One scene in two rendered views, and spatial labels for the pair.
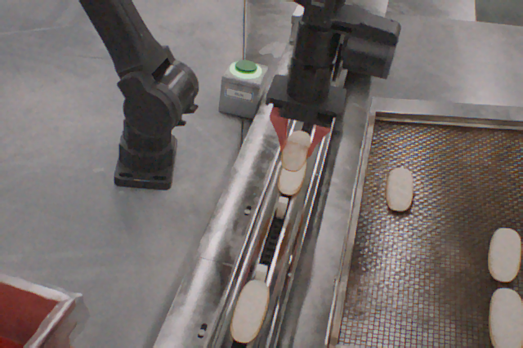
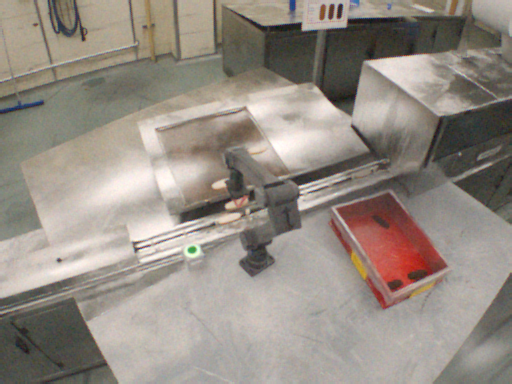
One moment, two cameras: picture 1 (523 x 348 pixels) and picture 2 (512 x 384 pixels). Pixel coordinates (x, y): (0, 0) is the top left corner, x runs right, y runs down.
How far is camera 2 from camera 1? 1.67 m
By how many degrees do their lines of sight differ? 84
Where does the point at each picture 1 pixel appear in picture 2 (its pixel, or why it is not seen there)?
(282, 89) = (241, 191)
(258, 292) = not seen: hidden behind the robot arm
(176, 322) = (308, 205)
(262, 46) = (137, 284)
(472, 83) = (107, 209)
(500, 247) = not seen: hidden behind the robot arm
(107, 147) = (261, 278)
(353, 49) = not seen: hidden behind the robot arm
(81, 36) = (198, 353)
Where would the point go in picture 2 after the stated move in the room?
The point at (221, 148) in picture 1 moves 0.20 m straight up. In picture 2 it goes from (226, 251) to (224, 217)
